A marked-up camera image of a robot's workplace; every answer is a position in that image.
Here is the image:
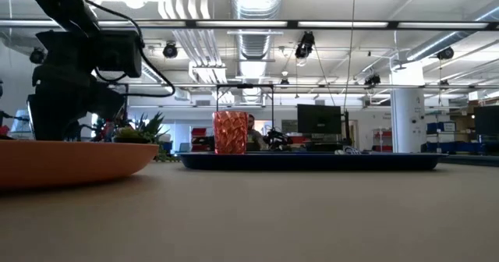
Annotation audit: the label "black metal rig frame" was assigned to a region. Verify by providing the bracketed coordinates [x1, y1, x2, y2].
[215, 83, 275, 144]

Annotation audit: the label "orange faceted plastic cup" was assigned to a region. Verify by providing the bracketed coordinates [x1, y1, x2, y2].
[212, 111, 250, 155]

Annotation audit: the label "black computer monitor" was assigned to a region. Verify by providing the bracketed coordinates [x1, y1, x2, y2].
[296, 104, 342, 136]

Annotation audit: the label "black ceiling spotlight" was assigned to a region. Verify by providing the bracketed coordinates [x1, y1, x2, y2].
[29, 47, 47, 66]
[162, 41, 179, 59]
[436, 46, 455, 62]
[294, 30, 316, 60]
[363, 73, 382, 87]

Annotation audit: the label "person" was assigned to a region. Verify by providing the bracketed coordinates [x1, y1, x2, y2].
[246, 113, 269, 152]
[95, 117, 119, 143]

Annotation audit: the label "tilted monitor on arm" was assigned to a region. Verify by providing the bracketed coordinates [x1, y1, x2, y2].
[10, 108, 33, 134]

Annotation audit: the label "blue storage bin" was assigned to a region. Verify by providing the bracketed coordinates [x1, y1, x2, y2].
[426, 121, 458, 135]

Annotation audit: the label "red storage bins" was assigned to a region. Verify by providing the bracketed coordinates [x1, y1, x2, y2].
[190, 127, 214, 153]

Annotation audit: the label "overhead frame light bar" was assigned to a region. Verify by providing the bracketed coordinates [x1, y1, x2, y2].
[0, 19, 499, 31]

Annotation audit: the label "green potted plant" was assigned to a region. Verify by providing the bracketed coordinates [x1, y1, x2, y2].
[112, 112, 171, 163]

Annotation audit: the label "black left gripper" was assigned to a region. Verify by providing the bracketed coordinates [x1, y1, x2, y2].
[26, 29, 129, 142]

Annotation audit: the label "white round pillar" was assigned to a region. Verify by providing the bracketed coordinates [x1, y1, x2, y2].
[390, 63, 426, 154]

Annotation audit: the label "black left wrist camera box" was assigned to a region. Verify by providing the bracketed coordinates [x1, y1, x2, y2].
[95, 29, 143, 80]

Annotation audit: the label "orange plate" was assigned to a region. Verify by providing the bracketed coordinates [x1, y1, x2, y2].
[0, 139, 160, 189]

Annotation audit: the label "silver ceiling ventilation duct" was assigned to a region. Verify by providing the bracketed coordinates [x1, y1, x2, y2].
[228, 0, 285, 104]

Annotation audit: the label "black monitor at shelves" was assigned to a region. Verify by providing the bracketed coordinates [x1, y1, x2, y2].
[473, 105, 499, 136]

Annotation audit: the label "dark blue tray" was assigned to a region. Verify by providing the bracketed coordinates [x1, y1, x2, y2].
[177, 150, 449, 172]

